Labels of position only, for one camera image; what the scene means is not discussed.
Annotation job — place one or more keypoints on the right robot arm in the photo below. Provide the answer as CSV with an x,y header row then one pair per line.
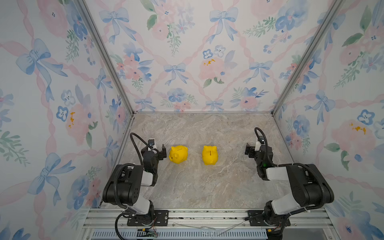
x,y
308,188

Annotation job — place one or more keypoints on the left aluminium corner post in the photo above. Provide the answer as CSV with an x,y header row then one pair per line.
x,y
97,38

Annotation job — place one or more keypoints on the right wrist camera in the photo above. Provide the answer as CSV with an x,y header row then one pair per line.
x,y
258,145

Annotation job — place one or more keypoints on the black mounting plate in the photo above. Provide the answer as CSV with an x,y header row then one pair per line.
x,y
158,218
259,218

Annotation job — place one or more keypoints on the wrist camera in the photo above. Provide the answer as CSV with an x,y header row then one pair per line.
x,y
258,145
152,143

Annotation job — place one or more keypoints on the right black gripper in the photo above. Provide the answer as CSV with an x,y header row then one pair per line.
x,y
252,150

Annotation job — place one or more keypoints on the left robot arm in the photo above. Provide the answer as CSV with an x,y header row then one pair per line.
x,y
124,186

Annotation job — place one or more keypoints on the aluminium corner post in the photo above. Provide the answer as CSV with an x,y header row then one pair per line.
x,y
97,38
309,52

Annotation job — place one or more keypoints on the right aluminium corner post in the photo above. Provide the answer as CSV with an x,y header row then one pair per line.
x,y
309,52

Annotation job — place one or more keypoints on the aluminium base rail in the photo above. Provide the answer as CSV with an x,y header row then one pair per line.
x,y
207,224

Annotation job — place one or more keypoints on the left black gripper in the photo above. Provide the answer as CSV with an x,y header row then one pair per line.
x,y
160,153

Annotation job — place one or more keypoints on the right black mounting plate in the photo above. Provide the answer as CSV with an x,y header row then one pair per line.
x,y
259,218

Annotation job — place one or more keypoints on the yellow piggy bank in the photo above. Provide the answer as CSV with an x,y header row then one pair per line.
x,y
210,155
178,154

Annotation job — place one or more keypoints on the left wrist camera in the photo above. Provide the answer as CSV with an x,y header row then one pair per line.
x,y
152,143

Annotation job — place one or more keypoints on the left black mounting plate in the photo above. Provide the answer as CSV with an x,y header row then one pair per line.
x,y
158,218

